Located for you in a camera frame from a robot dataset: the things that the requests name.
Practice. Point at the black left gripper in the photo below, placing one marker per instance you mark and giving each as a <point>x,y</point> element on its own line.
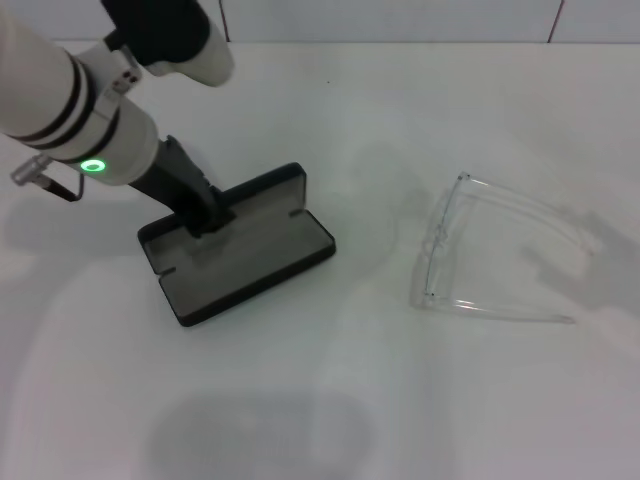
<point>170,175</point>

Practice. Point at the black glasses case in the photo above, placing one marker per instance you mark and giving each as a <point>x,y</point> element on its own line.
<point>250,270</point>

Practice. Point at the clear plastic glasses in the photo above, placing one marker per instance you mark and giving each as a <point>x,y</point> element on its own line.
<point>435,240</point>

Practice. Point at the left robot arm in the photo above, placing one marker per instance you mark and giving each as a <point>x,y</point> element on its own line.
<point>60,100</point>

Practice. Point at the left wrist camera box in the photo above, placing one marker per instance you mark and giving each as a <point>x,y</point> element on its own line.
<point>170,35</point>

